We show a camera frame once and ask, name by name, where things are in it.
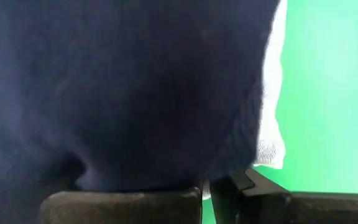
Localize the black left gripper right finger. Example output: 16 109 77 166
209 167 292 224

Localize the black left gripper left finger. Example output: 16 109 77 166
154 187 203 224

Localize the black garment white print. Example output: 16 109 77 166
0 0 282 224

